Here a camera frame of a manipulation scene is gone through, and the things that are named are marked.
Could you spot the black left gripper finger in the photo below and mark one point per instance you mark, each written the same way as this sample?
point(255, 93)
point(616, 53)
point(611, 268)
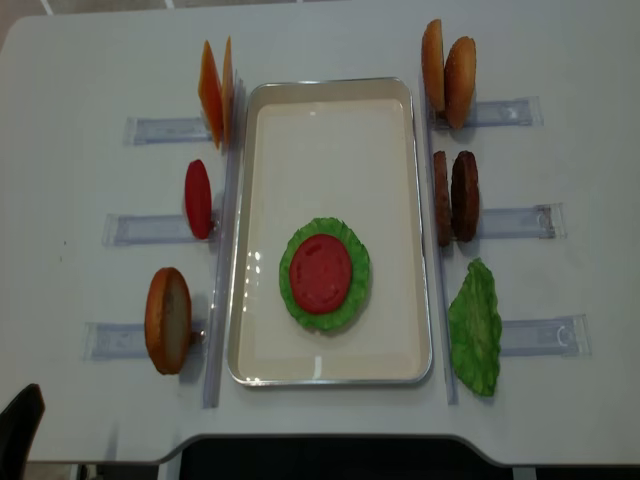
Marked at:
point(19, 423)

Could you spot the brown meat patty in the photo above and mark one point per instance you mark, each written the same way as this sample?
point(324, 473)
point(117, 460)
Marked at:
point(442, 202)

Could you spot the clear holder for tomato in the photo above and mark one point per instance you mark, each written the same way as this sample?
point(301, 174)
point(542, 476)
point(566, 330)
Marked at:
point(130, 230)

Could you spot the upright red tomato slice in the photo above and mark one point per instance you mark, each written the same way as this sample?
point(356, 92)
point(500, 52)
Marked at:
point(198, 200)

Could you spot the clear holder for cheese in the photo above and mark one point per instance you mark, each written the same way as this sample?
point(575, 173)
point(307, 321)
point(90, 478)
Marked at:
point(145, 131)

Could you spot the red tomato slice on tray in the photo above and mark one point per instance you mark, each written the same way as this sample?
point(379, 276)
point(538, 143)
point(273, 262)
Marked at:
point(320, 274)

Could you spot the green lettuce leaf on tray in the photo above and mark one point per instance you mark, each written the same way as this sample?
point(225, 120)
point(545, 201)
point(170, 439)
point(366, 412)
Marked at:
point(360, 282)

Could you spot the left orange cheese slice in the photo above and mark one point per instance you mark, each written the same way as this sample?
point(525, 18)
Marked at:
point(209, 91)

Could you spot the orange cheese slice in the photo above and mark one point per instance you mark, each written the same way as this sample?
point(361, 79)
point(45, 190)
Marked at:
point(209, 91)
point(227, 93)

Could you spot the right orange cheese slice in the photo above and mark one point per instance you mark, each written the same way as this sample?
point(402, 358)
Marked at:
point(227, 93)

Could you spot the upright green lettuce leaf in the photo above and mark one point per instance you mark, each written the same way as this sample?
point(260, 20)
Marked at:
point(475, 331)

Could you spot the right dark meat patty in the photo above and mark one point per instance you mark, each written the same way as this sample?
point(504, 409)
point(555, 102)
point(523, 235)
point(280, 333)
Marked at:
point(465, 198)

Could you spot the clear holder for lettuce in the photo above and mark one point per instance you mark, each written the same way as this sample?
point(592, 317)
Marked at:
point(565, 336)

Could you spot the clear holder for patties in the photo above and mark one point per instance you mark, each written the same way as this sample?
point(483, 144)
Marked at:
point(540, 221)

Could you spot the clear holder for left bun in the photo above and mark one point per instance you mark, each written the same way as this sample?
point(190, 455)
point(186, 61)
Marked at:
point(114, 341)

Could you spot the upright bun slice left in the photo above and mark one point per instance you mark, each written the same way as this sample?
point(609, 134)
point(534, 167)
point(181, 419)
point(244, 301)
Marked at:
point(168, 321)

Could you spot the dark table base panel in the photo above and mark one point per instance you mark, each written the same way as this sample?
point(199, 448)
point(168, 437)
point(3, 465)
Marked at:
point(335, 458)

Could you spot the silver metal baking tray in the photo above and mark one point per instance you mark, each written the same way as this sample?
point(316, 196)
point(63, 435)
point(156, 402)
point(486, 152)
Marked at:
point(346, 151)

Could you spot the far upright bun half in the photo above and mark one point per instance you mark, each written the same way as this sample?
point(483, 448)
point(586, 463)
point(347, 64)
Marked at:
point(432, 63)

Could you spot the upright bun half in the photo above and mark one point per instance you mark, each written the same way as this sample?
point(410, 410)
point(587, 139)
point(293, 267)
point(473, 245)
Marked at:
point(459, 76)
point(432, 63)

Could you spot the near upright bun half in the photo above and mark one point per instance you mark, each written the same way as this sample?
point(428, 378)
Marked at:
point(459, 76)

